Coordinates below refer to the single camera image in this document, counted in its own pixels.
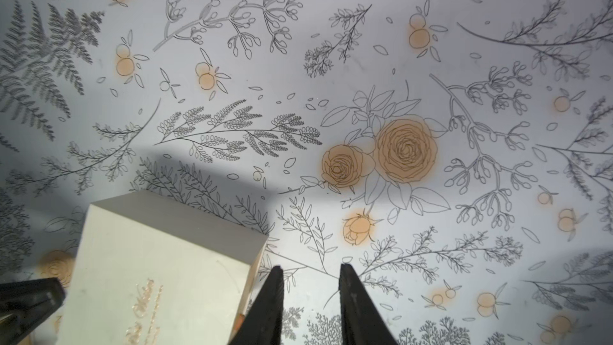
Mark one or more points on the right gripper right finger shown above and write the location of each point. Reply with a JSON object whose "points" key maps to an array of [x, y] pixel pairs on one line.
{"points": [[361, 324]]}

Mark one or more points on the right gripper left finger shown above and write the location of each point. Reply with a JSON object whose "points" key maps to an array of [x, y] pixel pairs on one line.
{"points": [[263, 323]]}

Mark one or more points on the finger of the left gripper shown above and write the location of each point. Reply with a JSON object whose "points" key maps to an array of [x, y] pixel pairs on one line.
{"points": [[25, 305]]}

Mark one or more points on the cream jewelry box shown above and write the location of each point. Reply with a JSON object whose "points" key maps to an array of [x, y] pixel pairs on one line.
{"points": [[151, 270]]}

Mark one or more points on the floral table cloth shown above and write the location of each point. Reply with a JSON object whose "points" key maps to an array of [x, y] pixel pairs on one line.
{"points": [[457, 153]]}

